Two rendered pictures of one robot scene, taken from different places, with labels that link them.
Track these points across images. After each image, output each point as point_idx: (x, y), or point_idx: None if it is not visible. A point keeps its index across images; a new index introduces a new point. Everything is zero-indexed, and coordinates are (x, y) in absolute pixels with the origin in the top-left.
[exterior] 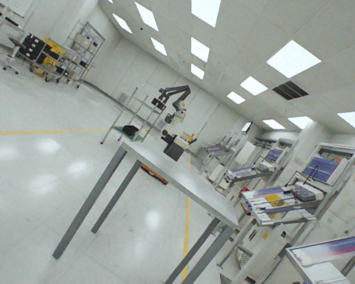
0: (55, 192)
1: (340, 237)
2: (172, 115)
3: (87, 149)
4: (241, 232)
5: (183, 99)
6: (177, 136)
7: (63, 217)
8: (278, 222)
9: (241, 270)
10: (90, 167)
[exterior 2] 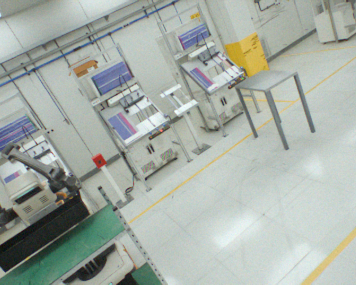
0: (312, 162)
1: (191, 76)
2: (57, 206)
3: (247, 264)
4: (177, 136)
5: None
6: (87, 206)
7: (307, 149)
8: (181, 103)
9: (196, 138)
10: (262, 215)
